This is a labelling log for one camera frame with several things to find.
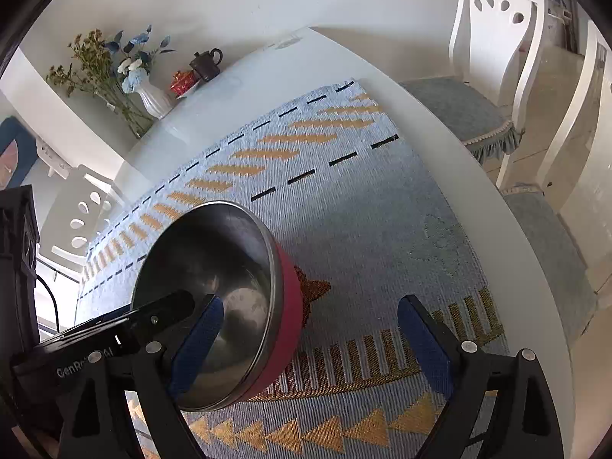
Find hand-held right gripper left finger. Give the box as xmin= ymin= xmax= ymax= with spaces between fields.
xmin=57 ymin=294 xmax=225 ymax=459

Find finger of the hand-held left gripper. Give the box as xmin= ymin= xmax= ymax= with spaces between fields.
xmin=129 ymin=289 xmax=196 ymax=343

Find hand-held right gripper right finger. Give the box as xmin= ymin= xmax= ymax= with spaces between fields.
xmin=397 ymin=294 xmax=565 ymax=459

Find red steel bowl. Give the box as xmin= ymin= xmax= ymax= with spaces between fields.
xmin=130 ymin=201 xmax=304 ymax=412

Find white dining chair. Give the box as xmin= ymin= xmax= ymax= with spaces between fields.
xmin=38 ymin=165 xmax=127 ymax=273
xmin=399 ymin=0 xmax=548 ymax=161
xmin=497 ymin=24 xmax=612 ymax=340

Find blue printed panel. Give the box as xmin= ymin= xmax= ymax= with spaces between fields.
xmin=0 ymin=115 xmax=36 ymax=189

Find white carved furniture piece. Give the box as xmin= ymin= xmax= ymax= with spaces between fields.
xmin=36 ymin=136 xmax=72 ymax=177

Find blue patterned table mat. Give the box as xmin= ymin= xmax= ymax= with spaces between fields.
xmin=74 ymin=79 xmax=510 ymax=459

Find glass vase with dried stems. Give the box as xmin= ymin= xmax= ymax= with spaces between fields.
xmin=45 ymin=29 xmax=155 ymax=140

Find white ribbed vase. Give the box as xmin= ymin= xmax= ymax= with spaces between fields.
xmin=135 ymin=79 xmax=174 ymax=120

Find blue and white flowers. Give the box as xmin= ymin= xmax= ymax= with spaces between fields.
xmin=103 ymin=24 xmax=175 ymax=94

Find red teacup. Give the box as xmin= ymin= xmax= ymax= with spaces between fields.
xmin=171 ymin=70 xmax=198 ymax=96

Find dark brown lidded mug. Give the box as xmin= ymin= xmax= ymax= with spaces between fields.
xmin=190 ymin=48 xmax=224 ymax=83

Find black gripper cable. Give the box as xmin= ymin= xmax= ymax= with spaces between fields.
xmin=36 ymin=275 xmax=60 ymax=333

